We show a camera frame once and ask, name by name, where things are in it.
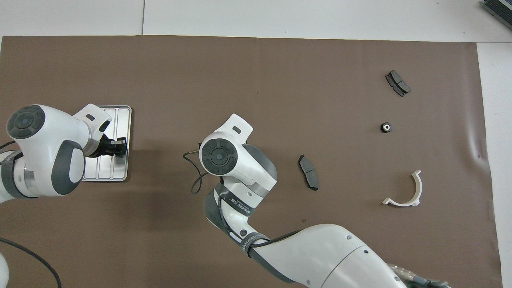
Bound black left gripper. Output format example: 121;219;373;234
86;134;128;159

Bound silver metal tray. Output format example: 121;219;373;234
82;105;132;182

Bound brown table mat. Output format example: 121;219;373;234
0;35;504;288

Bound dark grey brake pad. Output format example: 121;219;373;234
298;154;320;191
385;70;412;97

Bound dark grey ribbed device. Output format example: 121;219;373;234
481;0;512;31

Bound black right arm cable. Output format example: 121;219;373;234
183;149;300;256

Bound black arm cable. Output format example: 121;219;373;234
0;237;62;288
183;149;300;256

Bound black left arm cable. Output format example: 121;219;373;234
0;237;62;288

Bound white curved plastic bracket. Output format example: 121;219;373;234
382;170;423;207

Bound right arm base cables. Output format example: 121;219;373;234
387;262;452;288

